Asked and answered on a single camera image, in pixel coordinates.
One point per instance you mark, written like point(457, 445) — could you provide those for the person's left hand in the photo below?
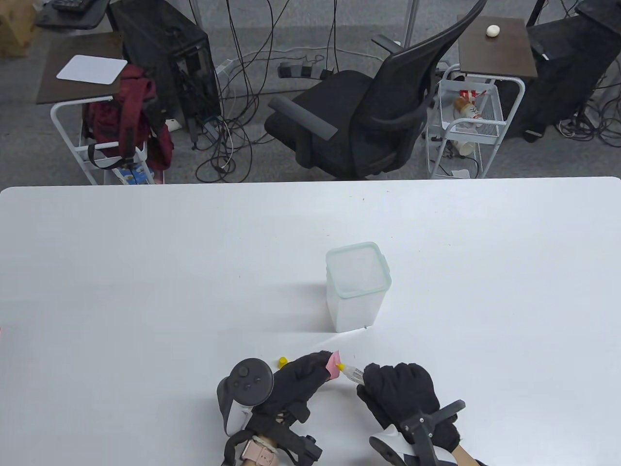
point(301, 383)

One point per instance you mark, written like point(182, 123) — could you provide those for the person's right hand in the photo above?
point(398, 388)

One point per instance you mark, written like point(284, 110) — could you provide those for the pink card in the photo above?
point(333, 369)

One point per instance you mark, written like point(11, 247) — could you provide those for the yellow liquid glue tube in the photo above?
point(354, 374)

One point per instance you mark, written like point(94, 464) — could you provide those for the clear plastic container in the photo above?
point(356, 310)

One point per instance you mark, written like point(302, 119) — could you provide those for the white paper cup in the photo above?
point(465, 148)

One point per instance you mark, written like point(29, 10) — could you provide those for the blue printed box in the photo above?
point(133, 175)

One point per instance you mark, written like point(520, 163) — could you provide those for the black mesh office chair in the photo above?
point(335, 102)

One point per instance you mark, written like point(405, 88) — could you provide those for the white bottle brown cap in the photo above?
point(468, 109)

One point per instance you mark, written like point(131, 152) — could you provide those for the white power adapter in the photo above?
point(173, 124)

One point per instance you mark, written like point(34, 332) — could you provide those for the red and white packet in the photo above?
point(468, 93)

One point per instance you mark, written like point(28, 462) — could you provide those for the dark red backpack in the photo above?
point(116, 116)

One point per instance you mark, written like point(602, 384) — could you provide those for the white basket cart brown top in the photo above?
point(504, 58)

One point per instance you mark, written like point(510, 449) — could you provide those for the grey metal pole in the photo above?
point(411, 19)

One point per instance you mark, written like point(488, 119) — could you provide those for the small white round object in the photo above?
point(493, 31)

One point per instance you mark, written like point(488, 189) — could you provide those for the large black case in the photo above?
point(567, 53)

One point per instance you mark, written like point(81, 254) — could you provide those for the white mouse pad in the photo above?
point(92, 69)

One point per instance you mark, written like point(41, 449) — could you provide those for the black computer tower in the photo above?
point(155, 34)

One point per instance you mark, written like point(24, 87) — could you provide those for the white side table brown top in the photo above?
point(53, 87)

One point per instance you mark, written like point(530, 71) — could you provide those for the black keyboard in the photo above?
point(70, 4)

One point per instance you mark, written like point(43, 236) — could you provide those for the brown cardboard box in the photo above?
point(12, 34)

